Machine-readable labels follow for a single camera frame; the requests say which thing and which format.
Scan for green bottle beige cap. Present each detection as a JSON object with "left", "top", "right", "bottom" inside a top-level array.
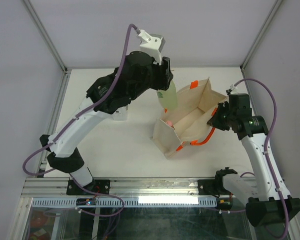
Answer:
[{"left": 156, "top": 81, "right": 178, "bottom": 111}]

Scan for beige canvas bag orange handles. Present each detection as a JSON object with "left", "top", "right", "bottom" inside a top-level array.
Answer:
[{"left": 152, "top": 78, "right": 227, "bottom": 158}]

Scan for white bottle black cap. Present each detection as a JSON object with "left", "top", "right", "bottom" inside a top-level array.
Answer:
[{"left": 112, "top": 105, "right": 128, "bottom": 121}]

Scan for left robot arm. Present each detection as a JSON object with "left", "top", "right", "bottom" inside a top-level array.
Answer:
[{"left": 39, "top": 51, "right": 173, "bottom": 194}]

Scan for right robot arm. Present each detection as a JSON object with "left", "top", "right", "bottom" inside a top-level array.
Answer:
[{"left": 208, "top": 93, "right": 300, "bottom": 227}]

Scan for black connector box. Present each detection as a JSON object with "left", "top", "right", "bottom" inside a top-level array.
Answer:
[{"left": 216, "top": 199, "right": 233, "bottom": 211}]

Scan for small electronics board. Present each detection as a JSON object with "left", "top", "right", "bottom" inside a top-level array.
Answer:
[{"left": 76, "top": 198, "right": 98, "bottom": 206}]

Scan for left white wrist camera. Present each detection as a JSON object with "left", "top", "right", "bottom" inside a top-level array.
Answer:
[{"left": 137, "top": 29, "right": 165, "bottom": 65}]

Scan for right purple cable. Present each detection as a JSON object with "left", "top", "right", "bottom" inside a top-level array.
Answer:
[{"left": 227, "top": 78, "right": 290, "bottom": 238}]

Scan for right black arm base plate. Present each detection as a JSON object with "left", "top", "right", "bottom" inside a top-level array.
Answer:
[{"left": 197, "top": 179, "right": 230, "bottom": 197}]

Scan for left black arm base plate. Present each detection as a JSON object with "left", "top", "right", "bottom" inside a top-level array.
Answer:
[{"left": 66, "top": 179, "right": 110, "bottom": 196}]

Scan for aluminium mounting rail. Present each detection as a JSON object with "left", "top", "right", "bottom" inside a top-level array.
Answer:
[{"left": 19, "top": 177, "right": 260, "bottom": 198}]

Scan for grey slotted cable duct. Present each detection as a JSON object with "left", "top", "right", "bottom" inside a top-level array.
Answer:
[{"left": 32, "top": 195, "right": 217, "bottom": 209}]

